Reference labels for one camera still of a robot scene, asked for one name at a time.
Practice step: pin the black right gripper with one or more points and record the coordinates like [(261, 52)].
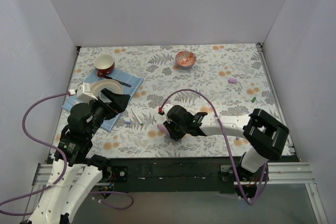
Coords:
[(172, 128)]

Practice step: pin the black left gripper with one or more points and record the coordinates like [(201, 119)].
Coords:
[(111, 102)]

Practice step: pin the pink highlighter pen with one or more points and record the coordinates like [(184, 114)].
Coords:
[(163, 129)]

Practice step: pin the purple pen cap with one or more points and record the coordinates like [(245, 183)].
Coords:
[(232, 80)]

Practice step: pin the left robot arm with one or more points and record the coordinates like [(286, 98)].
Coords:
[(73, 175)]

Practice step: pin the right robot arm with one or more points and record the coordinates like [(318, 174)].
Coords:
[(266, 135)]

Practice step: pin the white pen with green tip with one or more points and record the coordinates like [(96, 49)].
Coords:
[(137, 117)]

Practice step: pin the beige plate with blue rings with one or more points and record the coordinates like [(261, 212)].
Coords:
[(111, 85)]

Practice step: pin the blue checked cloth napkin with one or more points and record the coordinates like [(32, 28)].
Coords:
[(134, 81)]

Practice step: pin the red ceramic mug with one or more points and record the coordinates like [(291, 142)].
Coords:
[(105, 64)]

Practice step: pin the orange patterned bowl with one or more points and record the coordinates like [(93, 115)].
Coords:
[(185, 59)]

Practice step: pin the floral tablecloth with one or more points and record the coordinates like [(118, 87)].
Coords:
[(204, 87)]

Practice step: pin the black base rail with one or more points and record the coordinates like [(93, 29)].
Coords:
[(139, 175)]

